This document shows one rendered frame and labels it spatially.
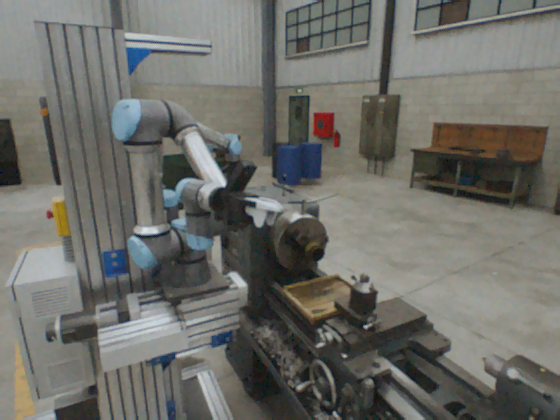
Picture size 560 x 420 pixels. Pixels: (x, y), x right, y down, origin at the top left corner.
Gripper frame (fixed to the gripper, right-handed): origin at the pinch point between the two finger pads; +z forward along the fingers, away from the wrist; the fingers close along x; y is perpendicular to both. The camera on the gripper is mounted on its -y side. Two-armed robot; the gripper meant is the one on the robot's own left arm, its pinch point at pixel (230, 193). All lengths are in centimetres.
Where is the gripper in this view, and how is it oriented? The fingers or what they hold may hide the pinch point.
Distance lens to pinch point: 220.1
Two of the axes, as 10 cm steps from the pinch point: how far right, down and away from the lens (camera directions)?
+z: 0.0, 9.6, 2.9
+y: 8.9, -1.3, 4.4
